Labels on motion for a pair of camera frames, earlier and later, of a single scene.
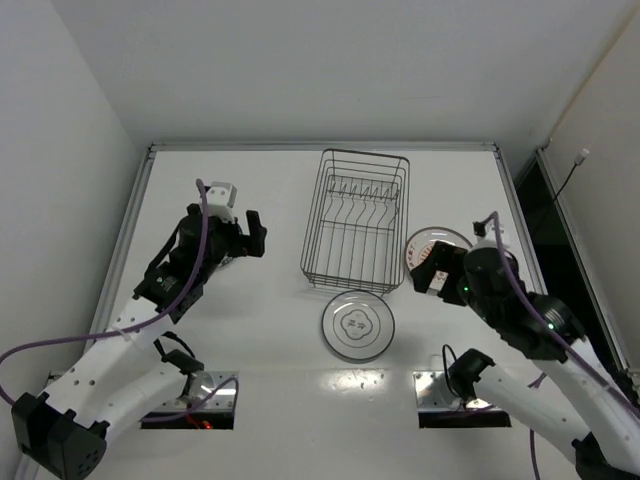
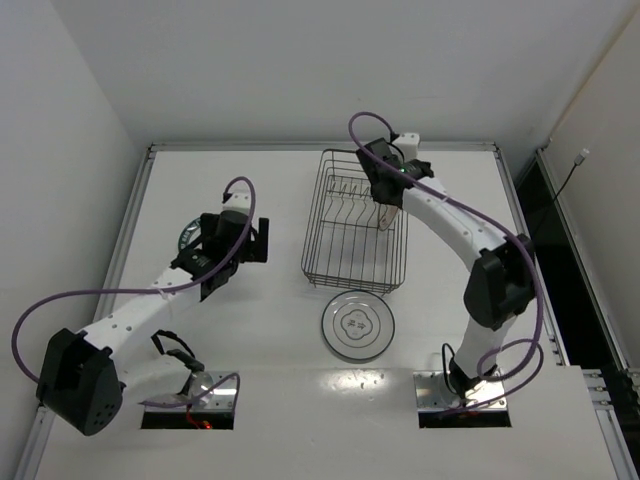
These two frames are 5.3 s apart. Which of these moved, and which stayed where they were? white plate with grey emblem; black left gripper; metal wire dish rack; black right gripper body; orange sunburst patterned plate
Moved: orange sunburst patterned plate; black right gripper body
Stayed: white plate with grey emblem; metal wire dish rack; black left gripper
